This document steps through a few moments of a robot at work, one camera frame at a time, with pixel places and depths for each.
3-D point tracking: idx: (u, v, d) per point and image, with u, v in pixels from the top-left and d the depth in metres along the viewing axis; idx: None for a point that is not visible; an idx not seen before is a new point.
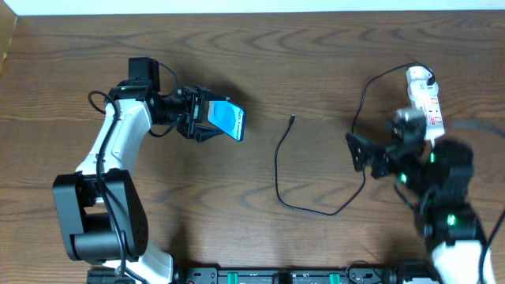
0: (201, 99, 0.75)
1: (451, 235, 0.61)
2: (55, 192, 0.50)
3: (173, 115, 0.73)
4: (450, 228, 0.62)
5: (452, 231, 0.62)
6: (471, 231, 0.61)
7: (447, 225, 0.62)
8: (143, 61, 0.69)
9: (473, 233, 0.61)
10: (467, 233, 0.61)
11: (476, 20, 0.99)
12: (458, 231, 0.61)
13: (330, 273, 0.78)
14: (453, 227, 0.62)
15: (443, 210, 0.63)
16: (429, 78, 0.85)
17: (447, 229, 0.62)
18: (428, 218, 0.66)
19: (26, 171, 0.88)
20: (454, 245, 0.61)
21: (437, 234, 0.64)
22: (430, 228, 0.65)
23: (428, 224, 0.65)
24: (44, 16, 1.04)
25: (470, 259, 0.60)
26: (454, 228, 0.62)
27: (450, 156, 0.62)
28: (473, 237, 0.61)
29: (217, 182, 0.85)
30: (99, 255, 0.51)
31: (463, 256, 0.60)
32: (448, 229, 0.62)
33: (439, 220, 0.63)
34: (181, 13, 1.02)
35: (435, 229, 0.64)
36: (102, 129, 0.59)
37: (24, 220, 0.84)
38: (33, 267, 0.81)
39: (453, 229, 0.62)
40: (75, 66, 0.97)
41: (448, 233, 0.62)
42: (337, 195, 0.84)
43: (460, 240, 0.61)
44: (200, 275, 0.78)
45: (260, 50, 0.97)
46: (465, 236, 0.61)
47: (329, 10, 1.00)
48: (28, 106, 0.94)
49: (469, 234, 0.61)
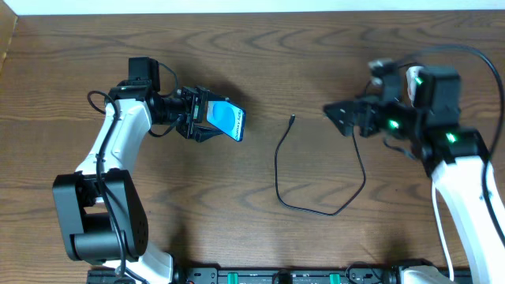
0: (201, 99, 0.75)
1: (452, 152, 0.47)
2: (56, 192, 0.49)
3: (173, 115, 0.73)
4: (438, 106, 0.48)
5: (453, 146, 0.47)
6: (471, 144, 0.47)
7: (447, 140, 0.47)
8: (143, 61, 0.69)
9: (458, 110, 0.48)
10: (470, 143, 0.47)
11: (477, 20, 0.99)
12: (447, 103, 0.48)
13: (330, 273, 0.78)
14: (454, 143, 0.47)
15: (434, 122, 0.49)
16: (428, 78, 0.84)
17: (435, 102, 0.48)
18: (423, 140, 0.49)
19: (26, 170, 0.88)
20: (454, 164, 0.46)
21: (438, 159, 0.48)
22: (429, 150, 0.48)
23: (427, 146, 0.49)
24: (44, 16, 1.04)
25: (472, 176, 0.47)
26: (446, 131, 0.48)
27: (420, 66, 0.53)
28: (475, 152, 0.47)
29: (217, 182, 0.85)
30: (99, 255, 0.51)
31: (463, 174, 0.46)
32: (429, 106, 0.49)
33: (427, 96, 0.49)
34: (181, 13, 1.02)
35: (435, 150, 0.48)
36: (102, 129, 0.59)
37: (24, 221, 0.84)
38: (33, 267, 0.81)
39: (454, 144, 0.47)
40: (75, 65, 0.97)
41: (435, 117, 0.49)
42: (337, 195, 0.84)
43: (459, 155, 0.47)
44: (200, 275, 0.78)
45: (260, 49, 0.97)
46: (444, 123, 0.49)
47: (329, 10, 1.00)
48: (28, 106, 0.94)
49: (471, 150, 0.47)
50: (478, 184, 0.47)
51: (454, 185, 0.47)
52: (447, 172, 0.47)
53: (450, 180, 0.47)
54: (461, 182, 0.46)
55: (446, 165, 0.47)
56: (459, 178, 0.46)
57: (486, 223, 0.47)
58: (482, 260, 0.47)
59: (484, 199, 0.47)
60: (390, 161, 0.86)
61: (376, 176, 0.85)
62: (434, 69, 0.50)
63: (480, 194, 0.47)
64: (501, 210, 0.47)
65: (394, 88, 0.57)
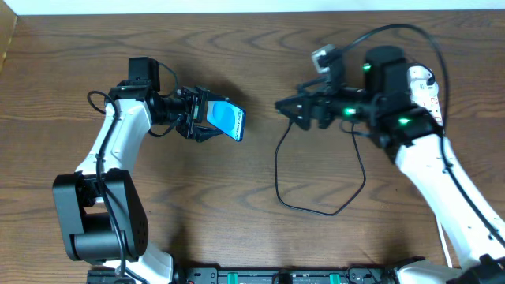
0: (201, 99, 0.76)
1: (407, 134, 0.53)
2: (56, 192, 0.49)
3: (172, 115, 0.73)
4: (390, 94, 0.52)
5: (405, 128, 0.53)
6: (425, 127, 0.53)
7: (400, 124, 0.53)
8: (143, 61, 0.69)
9: (407, 90, 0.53)
10: (421, 121, 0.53)
11: (477, 20, 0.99)
12: (398, 88, 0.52)
13: (330, 273, 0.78)
14: (407, 126, 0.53)
15: (388, 109, 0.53)
16: (430, 77, 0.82)
17: (386, 91, 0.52)
18: (379, 128, 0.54)
19: (26, 170, 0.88)
20: (413, 144, 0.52)
21: (395, 142, 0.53)
22: (387, 137, 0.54)
23: (384, 133, 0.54)
24: (45, 16, 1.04)
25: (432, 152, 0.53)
26: (399, 116, 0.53)
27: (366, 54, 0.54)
28: (428, 131, 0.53)
29: (216, 182, 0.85)
30: (99, 255, 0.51)
31: (423, 150, 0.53)
32: (382, 91, 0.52)
33: (377, 84, 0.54)
34: (181, 13, 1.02)
35: (392, 135, 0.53)
36: (102, 129, 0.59)
37: (24, 220, 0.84)
38: (33, 267, 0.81)
39: (409, 128, 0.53)
40: (75, 65, 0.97)
41: (390, 102, 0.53)
42: (337, 195, 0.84)
43: (417, 136, 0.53)
44: (200, 275, 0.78)
45: (260, 49, 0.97)
46: (398, 108, 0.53)
47: (329, 10, 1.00)
48: (28, 106, 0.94)
49: (424, 127, 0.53)
50: (438, 158, 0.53)
51: (416, 162, 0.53)
52: (408, 150, 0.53)
53: (411, 156, 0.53)
54: (420, 157, 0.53)
55: (403, 147, 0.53)
56: (420, 155, 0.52)
57: (454, 192, 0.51)
58: (458, 229, 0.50)
59: (447, 172, 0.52)
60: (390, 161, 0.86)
61: (376, 176, 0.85)
62: (381, 53, 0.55)
63: (442, 167, 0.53)
64: (466, 181, 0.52)
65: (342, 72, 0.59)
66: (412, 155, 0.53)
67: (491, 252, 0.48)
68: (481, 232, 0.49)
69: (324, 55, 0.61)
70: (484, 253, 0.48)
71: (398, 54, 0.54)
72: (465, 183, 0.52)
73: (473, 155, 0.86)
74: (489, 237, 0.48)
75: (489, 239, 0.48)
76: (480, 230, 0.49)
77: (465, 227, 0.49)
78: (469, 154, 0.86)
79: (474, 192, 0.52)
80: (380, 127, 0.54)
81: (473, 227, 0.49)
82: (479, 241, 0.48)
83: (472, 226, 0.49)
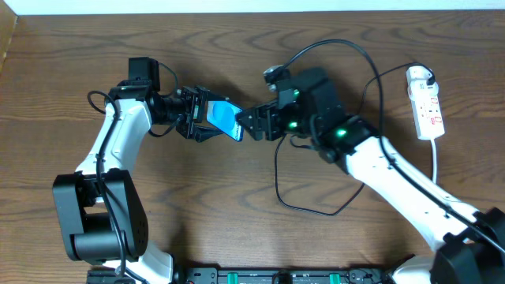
0: (201, 99, 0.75)
1: (348, 143, 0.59)
2: (55, 192, 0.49)
3: (172, 115, 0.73)
4: (324, 113, 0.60)
5: (345, 138, 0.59)
6: (363, 133, 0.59)
7: (338, 136, 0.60)
8: (143, 61, 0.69)
9: (339, 105, 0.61)
10: (357, 128, 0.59)
11: (476, 20, 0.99)
12: (330, 106, 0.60)
13: (330, 273, 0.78)
14: (346, 136, 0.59)
15: (326, 126, 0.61)
16: (429, 78, 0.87)
17: (319, 110, 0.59)
18: (323, 145, 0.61)
19: (25, 170, 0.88)
20: (354, 151, 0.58)
21: (338, 153, 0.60)
22: (332, 151, 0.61)
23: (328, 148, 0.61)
24: (45, 16, 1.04)
25: (374, 153, 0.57)
26: (337, 129, 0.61)
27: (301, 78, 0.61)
28: (366, 134, 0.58)
29: (216, 182, 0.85)
30: (99, 255, 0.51)
31: (365, 153, 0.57)
32: (316, 113, 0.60)
33: (309, 106, 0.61)
34: (181, 13, 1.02)
35: (335, 148, 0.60)
36: (102, 129, 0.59)
37: (24, 220, 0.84)
38: (33, 267, 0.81)
39: (349, 140, 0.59)
40: (75, 65, 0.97)
41: (325, 120, 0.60)
42: (337, 195, 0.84)
43: (357, 143, 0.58)
44: (200, 275, 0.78)
45: (260, 49, 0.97)
46: (334, 120, 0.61)
47: (329, 10, 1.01)
48: (28, 106, 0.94)
49: (362, 132, 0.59)
50: (380, 156, 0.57)
51: (364, 165, 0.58)
52: (352, 158, 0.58)
53: (357, 162, 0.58)
54: (366, 162, 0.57)
55: (348, 156, 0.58)
56: (365, 158, 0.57)
57: (403, 186, 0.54)
58: (418, 217, 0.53)
59: (392, 167, 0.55)
60: None
61: None
62: (303, 78, 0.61)
63: (387, 164, 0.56)
64: (413, 170, 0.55)
65: (286, 91, 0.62)
66: (357, 161, 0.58)
67: (451, 230, 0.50)
68: (437, 214, 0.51)
69: (272, 72, 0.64)
70: (445, 233, 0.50)
71: (318, 73, 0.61)
72: (411, 172, 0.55)
73: (473, 155, 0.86)
74: (446, 216, 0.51)
75: (447, 218, 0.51)
76: (436, 213, 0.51)
77: (422, 214, 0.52)
78: (469, 154, 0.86)
79: (422, 179, 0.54)
80: (325, 142, 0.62)
81: (428, 212, 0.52)
82: (437, 223, 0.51)
83: (428, 211, 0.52)
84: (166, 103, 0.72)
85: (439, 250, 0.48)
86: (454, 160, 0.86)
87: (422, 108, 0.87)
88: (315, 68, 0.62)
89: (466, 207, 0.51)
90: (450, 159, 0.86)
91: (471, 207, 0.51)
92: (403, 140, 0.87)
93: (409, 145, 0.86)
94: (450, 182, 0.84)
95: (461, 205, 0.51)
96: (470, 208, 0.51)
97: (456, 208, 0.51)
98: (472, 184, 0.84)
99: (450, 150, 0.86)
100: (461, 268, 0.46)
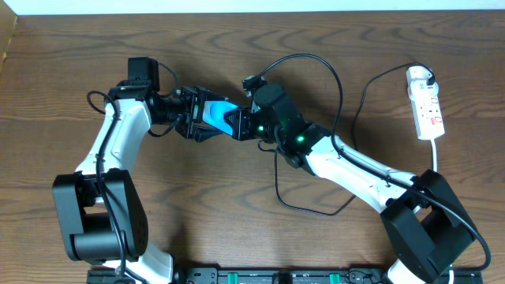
0: (200, 99, 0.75)
1: (308, 147, 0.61)
2: (56, 193, 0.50)
3: (172, 116, 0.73)
4: (286, 123, 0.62)
5: (305, 143, 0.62)
6: (320, 136, 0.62)
7: (299, 142, 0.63)
8: (142, 61, 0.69)
9: (299, 115, 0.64)
10: (314, 133, 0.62)
11: (476, 20, 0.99)
12: (291, 117, 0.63)
13: (330, 273, 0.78)
14: (305, 141, 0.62)
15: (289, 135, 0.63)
16: (429, 78, 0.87)
17: (282, 121, 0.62)
18: (287, 152, 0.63)
19: (26, 170, 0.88)
20: (312, 151, 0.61)
21: (301, 157, 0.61)
22: (296, 158, 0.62)
23: (292, 156, 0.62)
24: (45, 16, 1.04)
25: (326, 148, 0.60)
26: (297, 136, 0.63)
27: (263, 93, 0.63)
28: (322, 135, 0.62)
29: (216, 182, 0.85)
30: (99, 255, 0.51)
31: (320, 148, 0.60)
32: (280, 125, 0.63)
33: (272, 118, 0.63)
34: (181, 13, 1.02)
35: (297, 155, 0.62)
36: (102, 129, 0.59)
37: (24, 221, 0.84)
38: (33, 267, 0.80)
39: (308, 143, 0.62)
40: (75, 65, 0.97)
41: (288, 129, 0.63)
42: (337, 195, 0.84)
43: (315, 146, 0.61)
44: (200, 275, 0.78)
45: (260, 49, 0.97)
46: (297, 128, 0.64)
47: (329, 10, 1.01)
48: (28, 106, 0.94)
49: (319, 136, 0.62)
50: (331, 150, 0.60)
51: (318, 158, 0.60)
52: (311, 157, 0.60)
53: (316, 158, 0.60)
54: (319, 160, 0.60)
55: (306, 156, 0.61)
56: (319, 152, 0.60)
57: (351, 170, 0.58)
58: (367, 192, 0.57)
59: (342, 157, 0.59)
60: (390, 161, 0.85)
61: None
62: (264, 94, 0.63)
63: (336, 155, 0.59)
64: (359, 155, 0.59)
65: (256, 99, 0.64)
66: (315, 157, 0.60)
67: (393, 196, 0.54)
68: (380, 186, 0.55)
69: (248, 81, 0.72)
70: (389, 199, 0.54)
71: (278, 87, 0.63)
72: (358, 158, 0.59)
73: (473, 155, 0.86)
74: (387, 185, 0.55)
75: (388, 187, 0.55)
76: (379, 184, 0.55)
77: (368, 188, 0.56)
78: (470, 154, 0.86)
79: (366, 160, 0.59)
80: (289, 151, 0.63)
81: (373, 184, 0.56)
82: (382, 192, 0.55)
83: (373, 184, 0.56)
84: (166, 103, 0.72)
85: (383, 213, 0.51)
86: (454, 160, 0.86)
87: (422, 108, 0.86)
88: (275, 84, 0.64)
89: (404, 173, 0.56)
90: (450, 159, 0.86)
91: (408, 173, 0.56)
92: (403, 140, 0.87)
93: (408, 145, 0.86)
94: (450, 182, 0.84)
95: (399, 173, 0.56)
96: (407, 174, 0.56)
97: (395, 177, 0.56)
98: (472, 184, 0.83)
99: (450, 150, 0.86)
100: (403, 226, 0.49)
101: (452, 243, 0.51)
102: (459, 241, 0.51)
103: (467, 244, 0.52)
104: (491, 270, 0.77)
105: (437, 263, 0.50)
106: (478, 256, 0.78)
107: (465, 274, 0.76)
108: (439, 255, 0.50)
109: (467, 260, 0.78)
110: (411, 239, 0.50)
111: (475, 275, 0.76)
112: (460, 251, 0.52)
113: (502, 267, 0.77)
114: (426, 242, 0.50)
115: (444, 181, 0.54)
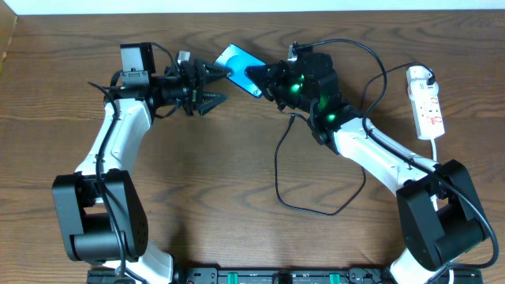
0: (200, 82, 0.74)
1: (337, 125, 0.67)
2: (55, 193, 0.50)
3: (172, 101, 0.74)
4: (324, 100, 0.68)
5: (335, 121, 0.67)
6: (350, 118, 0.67)
7: (330, 120, 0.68)
8: (136, 49, 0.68)
9: (338, 95, 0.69)
10: (346, 114, 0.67)
11: (476, 20, 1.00)
12: (331, 95, 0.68)
13: (330, 273, 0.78)
14: (335, 120, 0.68)
15: (322, 110, 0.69)
16: (429, 78, 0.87)
17: (320, 98, 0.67)
18: (318, 128, 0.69)
19: (26, 170, 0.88)
20: (340, 128, 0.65)
21: (329, 134, 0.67)
22: (324, 135, 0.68)
23: (321, 132, 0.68)
24: (45, 16, 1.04)
25: (354, 128, 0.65)
26: (331, 113, 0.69)
27: (315, 69, 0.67)
28: (353, 117, 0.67)
29: (217, 182, 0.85)
30: (98, 255, 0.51)
31: (348, 128, 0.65)
32: (318, 99, 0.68)
33: (313, 92, 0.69)
34: (182, 13, 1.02)
35: (326, 132, 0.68)
36: (103, 128, 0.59)
37: (24, 220, 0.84)
38: (32, 268, 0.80)
39: (338, 123, 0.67)
40: (75, 65, 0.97)
41: (324, 106, 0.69)
42: (337, 195, 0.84)
43: (344, 125, 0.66)
44: (200, 275, 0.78)
45: (260, 49, 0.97)
46: (332, 106, 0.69)
47: (329, 10, 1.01)
48: (28, 106, 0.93)
49: (349, 117, 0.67)
50: (360, 130, 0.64)
51: (345, 136, 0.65)
52: (338, 134, 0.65)
53: (342, 137, 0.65)
54: (347, 140, 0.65)
55: (334, 133, 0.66)
56: (347, 131, 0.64)
57: (375, 150, 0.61)
58: (387, 173, 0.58)
59: (369, 138, 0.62)
60: None
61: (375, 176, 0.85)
62: (315, 67, 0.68)
63: (364, 136, 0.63)
64: (387, 139, 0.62)
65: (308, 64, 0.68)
66: (342, 134, 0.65)
67: (412, 177, 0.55)
68: (402, 167, 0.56)
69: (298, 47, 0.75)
70: (406, 179, 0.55)
71: (327, 62, 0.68)
72: (385, 140, 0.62)
73: (473, 155, 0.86)
74: (409, 168, 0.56)
75: (409, 170, 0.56)
76: (401, 166, 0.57)
77: (389, 168, 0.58)
78: (470, 154, 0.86)
79: (392, 143, 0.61)
80: (319, 126, 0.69)
81: (394, 166, 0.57)
82: (402, 173, 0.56)
83: (394, 164, 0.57)
84: (162, 87, 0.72)
85: (398, 193, 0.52)
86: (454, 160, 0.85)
87: (422, 108, 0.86)
88: (326, 59, 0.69)
89: (428, 161, 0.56)
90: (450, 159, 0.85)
91: (432, 161, 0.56)
92: (403, 140, 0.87)
93: (409, 145, 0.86)
94: None
95: (423, 159, 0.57)
96: (431, 162, 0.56)
97: (418, 161, 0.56)
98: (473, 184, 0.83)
99: (450, 150, 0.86)
100: (416, 210, 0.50)
101: (461, 237, 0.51)
102: (469, 236, 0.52)
103: (476, 242, 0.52)
104: (492, 270, 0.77)
105: (443, 254, 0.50)
106: (478, 256, 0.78)
107: (465, 274, 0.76)
108: (445, 248, 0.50)
109: (467, 259, 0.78)
110: (422, 223, 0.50)
111: (475, 275, 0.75)
112: (467, 248, 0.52)
113: (501, 267, 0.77)
114: (436, 229, 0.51)
115: (469, 173, 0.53)
